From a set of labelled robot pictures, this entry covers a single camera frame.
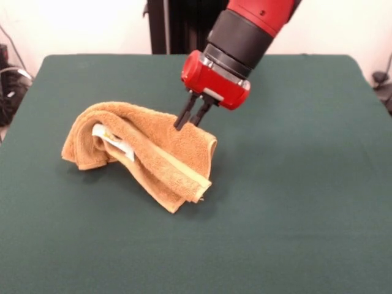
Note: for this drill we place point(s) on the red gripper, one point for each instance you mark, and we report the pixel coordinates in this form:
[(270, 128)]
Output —
[(211, 81)]

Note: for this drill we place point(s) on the orange terry towel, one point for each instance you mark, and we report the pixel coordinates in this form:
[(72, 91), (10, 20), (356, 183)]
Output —
[(147, 122)]

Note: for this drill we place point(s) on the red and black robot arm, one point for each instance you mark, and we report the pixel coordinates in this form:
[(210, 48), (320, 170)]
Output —
[(254, 18)]

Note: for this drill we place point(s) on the black robot stand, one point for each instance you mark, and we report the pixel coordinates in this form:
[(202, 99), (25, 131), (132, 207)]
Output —
[(159, 30)]

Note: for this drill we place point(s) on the dark green table cloth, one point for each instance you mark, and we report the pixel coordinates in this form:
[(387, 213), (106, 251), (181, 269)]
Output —
[(275, 183)]

